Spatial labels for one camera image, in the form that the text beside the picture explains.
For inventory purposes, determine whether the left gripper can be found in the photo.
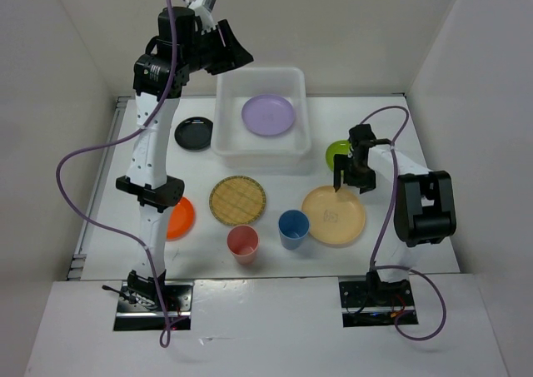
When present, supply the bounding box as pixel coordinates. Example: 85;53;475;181
182;18;255;76

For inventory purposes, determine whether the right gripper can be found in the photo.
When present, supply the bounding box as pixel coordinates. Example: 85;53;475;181
333;153;376;194

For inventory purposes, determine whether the beige plate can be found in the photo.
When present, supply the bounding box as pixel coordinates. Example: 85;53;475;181
301;186;366;247

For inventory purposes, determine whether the purple plate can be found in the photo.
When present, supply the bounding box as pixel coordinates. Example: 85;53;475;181
241;94;296;136

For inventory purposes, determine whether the orange plate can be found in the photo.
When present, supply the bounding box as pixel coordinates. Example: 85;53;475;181
167;196;196;241

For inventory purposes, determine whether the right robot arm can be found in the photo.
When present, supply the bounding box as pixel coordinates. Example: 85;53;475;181
333;123;456;305

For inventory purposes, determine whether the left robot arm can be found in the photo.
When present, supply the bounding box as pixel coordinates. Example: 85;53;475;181
116;4;253;310

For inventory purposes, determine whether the white plastic bin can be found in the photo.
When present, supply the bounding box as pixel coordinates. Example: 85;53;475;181
211;67;311;169

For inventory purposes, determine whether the green plate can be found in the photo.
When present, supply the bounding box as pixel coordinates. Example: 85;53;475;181
325;140;351;171

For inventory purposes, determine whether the blue cup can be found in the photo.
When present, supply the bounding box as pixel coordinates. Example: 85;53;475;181
277;210;311;251

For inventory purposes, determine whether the black plate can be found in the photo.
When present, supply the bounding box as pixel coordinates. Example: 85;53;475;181
174;117;213;151

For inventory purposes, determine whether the round bamboo mat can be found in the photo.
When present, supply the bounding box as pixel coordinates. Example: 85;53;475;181
209;176;267;226

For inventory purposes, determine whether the pink cup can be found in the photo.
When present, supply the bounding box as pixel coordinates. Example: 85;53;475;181
227;225;259;265

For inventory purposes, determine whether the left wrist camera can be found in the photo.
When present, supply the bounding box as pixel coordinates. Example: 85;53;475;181
187;0;216;25

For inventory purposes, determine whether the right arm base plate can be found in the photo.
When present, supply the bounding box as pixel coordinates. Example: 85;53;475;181
338;279;418;328

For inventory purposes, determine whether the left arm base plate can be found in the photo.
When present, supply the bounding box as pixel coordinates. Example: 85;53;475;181
113;281;194;331

